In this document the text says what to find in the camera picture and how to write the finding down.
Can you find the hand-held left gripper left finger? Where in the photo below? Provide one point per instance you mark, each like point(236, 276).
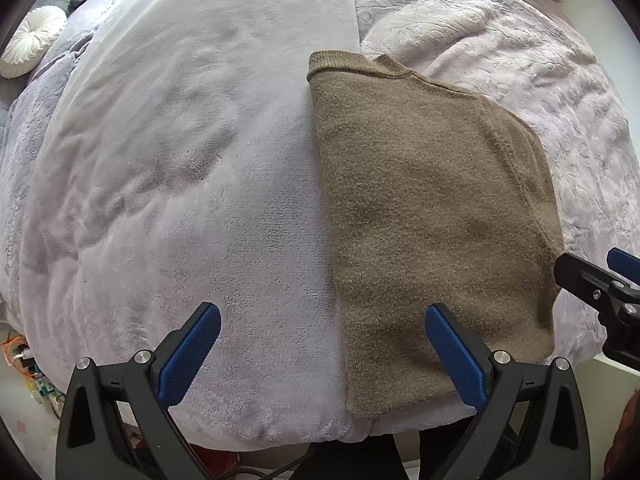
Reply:
point(192, 355)

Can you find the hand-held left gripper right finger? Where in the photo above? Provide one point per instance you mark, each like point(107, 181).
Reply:
point(455, 355)

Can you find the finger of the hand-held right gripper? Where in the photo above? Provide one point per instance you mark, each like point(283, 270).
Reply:
point(580, 275)
point(625, 266)

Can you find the olive brown knit sweater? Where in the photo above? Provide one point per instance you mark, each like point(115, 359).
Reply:
point(425, 200)

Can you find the person's right forearm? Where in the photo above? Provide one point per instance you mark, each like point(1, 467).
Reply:
point(627, 440)

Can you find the red object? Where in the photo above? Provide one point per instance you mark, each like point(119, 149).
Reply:
point(215, 465)

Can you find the embossed lavender blanket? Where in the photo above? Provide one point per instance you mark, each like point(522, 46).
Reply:
point(475, 25)

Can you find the round white pleated pillow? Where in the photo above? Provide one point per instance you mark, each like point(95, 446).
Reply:
point(32, 40)

